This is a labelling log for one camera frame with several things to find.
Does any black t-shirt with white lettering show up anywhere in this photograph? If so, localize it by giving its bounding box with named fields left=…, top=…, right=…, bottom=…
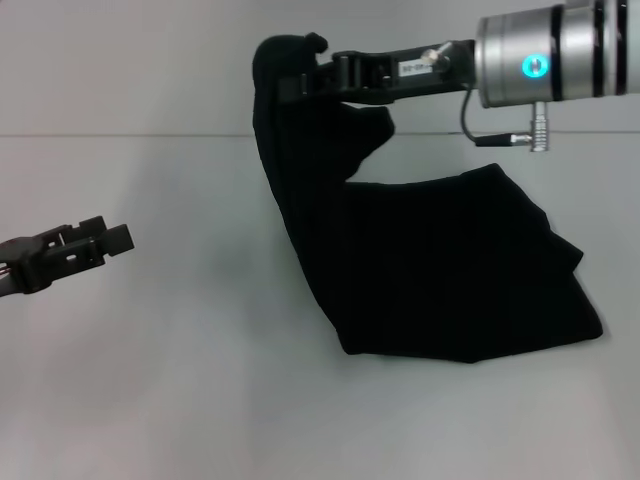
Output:
left=250, top=31, right=606, bottom=366

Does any right gripper cable with connector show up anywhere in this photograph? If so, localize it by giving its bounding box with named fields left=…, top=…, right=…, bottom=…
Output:
left=422, top=40, right=552, bottom=154

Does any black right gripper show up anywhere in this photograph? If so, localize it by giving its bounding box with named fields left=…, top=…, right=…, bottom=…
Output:
left=277, top=31, right=479, bottom=107

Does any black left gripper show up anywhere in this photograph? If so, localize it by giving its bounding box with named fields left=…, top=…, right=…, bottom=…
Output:
left=0, top=215, right=136, bottom=300

